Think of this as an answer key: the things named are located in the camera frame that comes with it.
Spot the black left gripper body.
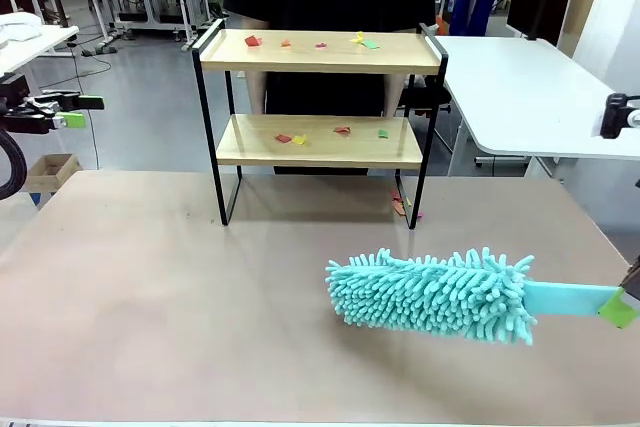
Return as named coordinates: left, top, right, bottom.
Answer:
left=0, top=99, right=57, bottom=134

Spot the teal chenille duster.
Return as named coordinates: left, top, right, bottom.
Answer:
left=324, top=246, right=626, bottom=347

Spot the person's left forearm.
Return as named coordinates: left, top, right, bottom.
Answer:
left=383, top=21, right=421, bottom=119

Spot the person's right forearm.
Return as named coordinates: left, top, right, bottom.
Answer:
left=248, top=16, right=271, bottom=116

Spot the black metal wooden shelf rack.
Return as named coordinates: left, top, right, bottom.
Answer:
left=191, top=18, right=450, bottom=231

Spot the open cardboard box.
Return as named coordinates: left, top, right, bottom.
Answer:
left=24, top=153, right=84, bottom=193

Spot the white rectangular lab table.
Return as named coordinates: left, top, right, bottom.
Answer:
left=0, top=24, right=81, bottom=78

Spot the white crumpled cloth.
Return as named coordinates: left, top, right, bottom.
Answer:
left=0, top=11, right=44, bottom=43

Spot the white rounded side table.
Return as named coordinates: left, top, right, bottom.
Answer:
left=434, top=35, right=640, bottom=183

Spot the black office chair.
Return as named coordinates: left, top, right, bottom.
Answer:
left=399, top=79, right=451, bottom=118

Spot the black computer monitor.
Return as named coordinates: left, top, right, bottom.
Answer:
left=506, top=0, right=574, bottom=48

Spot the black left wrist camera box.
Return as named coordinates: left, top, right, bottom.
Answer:
left=0, top=74, right=29, bottom=103

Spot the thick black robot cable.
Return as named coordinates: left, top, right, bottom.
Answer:
left=0, top=129, right=29, bottom=201

